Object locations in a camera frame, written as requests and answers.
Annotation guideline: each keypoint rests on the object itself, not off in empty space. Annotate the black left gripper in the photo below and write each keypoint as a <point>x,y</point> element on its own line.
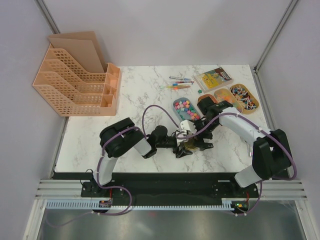
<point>181,152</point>

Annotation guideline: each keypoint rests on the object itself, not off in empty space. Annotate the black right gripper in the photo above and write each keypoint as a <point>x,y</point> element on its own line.
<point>199,142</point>

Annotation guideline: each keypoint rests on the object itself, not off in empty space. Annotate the gold jar lid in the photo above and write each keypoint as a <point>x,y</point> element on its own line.
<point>190,146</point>

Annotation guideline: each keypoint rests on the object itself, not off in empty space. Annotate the silver metal scoop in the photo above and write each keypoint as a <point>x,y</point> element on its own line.
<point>249,150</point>

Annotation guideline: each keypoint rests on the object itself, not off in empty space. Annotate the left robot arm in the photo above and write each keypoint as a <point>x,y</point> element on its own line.
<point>118,138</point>

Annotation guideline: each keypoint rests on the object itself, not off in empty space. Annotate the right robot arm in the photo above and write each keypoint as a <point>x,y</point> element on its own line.
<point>271,153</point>

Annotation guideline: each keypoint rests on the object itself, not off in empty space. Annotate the blue tray of solid candies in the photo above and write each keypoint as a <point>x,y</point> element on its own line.
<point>185,110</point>

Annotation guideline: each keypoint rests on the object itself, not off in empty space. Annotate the peach tray of popsicle candies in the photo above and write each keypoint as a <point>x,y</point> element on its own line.
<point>207,95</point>

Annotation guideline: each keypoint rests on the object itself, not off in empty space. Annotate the beige tray of star gummies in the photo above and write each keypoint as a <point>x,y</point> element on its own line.
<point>224,94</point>

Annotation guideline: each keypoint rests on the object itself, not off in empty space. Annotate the orange pen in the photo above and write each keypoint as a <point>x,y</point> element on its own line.
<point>177,87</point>

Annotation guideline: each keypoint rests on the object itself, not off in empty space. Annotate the tan tray of lollipops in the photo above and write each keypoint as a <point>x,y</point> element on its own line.
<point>245,98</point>

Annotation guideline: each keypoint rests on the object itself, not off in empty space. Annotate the pink patterned pen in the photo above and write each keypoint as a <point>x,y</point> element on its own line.
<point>183,83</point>

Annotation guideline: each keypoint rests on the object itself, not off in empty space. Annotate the peach desk organizer rack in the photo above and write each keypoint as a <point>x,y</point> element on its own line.
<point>75,79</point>

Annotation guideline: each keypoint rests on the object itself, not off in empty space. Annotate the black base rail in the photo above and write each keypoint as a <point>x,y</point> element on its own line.
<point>165,188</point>

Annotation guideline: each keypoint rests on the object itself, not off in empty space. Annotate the white slotted cable duct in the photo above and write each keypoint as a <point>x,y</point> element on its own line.
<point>90,204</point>

